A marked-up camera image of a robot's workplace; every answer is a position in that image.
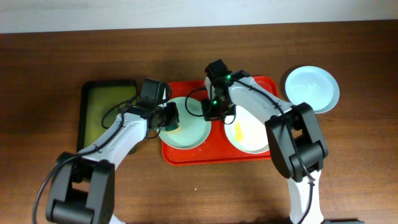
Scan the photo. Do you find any green and yellow sponge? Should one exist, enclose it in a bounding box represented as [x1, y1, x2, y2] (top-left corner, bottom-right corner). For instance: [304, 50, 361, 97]
[164, 123, 181, 133]

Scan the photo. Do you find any black tray with green liquid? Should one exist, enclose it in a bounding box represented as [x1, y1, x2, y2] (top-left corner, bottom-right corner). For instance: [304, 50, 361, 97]
[76, 79, 137, 151]

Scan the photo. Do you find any mint green plate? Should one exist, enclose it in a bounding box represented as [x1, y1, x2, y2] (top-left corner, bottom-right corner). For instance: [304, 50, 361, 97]
[159, 96, 211, 150]

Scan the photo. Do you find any cream white plate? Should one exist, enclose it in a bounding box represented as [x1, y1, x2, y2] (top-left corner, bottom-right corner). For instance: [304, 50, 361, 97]
[224, 106, 269, 154]

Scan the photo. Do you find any red plastic tray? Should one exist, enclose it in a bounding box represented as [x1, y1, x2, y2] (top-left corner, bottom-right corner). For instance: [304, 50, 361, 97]
[161, 76, 279, 166]

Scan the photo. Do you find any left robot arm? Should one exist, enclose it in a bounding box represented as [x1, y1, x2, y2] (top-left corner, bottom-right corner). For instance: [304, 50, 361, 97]
[45, 79, 178, 224]

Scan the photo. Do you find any light blue plate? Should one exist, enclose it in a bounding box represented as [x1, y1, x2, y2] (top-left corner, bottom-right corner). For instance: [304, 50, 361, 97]
[284, 66, 340, 114]

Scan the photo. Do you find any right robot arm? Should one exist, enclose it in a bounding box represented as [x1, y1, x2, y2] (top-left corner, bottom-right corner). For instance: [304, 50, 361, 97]
[201, 60, 328, 223]

